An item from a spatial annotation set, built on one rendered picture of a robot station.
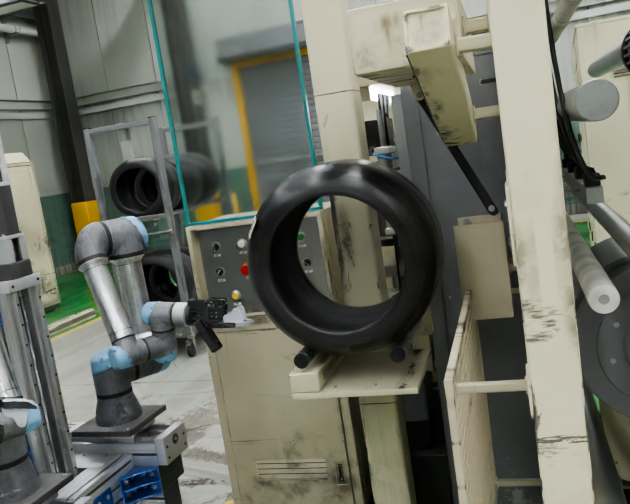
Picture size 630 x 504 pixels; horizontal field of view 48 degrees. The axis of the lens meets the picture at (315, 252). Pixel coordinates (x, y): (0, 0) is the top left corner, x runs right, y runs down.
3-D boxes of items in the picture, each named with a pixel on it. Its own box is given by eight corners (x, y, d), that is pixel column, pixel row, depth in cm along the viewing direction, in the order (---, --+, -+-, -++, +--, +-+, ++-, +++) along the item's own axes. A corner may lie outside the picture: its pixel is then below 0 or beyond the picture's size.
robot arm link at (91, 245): (66, 221, 221) (123, 366, 212) (99, 215, 228) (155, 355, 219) (56, 237, 230) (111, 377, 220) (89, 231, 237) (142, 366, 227)
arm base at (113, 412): (86, 427, 230) (80, 398, 229) (113, 409, 244) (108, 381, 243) (125, 426, 225) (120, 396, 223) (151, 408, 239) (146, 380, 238)
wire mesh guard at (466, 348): (492, 486, 237) (467, 282, 227) (497, 486, 236) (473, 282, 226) (483, 692, 151) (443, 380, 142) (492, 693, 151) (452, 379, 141)
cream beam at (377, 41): (392, 89, 218) (386, 40, 216) (475, 74, 211) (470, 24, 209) (351, 77, 161) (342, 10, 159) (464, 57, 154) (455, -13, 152)
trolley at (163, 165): (194, 321, 706) (159, 127, 679) (253, 316, 689) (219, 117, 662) (126, 364, 580) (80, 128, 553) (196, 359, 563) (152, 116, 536)
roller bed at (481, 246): (468, 305, 238) (457, 217, 234) (513, 301, 234) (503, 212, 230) (464, 321, 219) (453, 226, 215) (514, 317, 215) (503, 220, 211)
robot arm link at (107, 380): (89, 392, 234) (81, 352, 232) (126, 379, 242) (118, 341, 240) (104, 398, 225) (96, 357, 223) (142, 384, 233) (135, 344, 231)
